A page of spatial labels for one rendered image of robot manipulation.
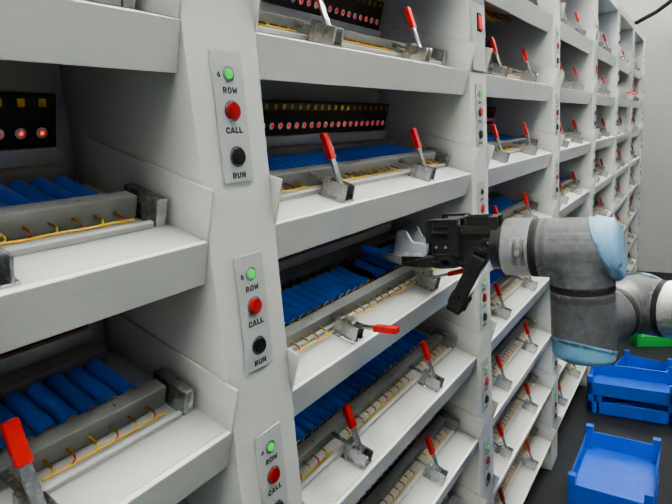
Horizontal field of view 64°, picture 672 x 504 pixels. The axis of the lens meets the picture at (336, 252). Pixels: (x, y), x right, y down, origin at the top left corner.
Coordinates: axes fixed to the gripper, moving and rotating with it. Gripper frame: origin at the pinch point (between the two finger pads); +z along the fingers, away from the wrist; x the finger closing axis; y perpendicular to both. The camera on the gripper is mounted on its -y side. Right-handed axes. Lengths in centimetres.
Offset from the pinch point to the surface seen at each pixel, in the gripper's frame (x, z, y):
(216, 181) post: 47, -7, 18
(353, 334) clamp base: 24.8, -6.1, -5.2
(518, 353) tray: -68, -3, -44
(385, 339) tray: 16.4, -6.3, -8.9
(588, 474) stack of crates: -69, -22, -80
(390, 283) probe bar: 5.9, -2.4, -3.1
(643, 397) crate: -138, -32, -86
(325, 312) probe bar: 24.7, -1.7, -2.4
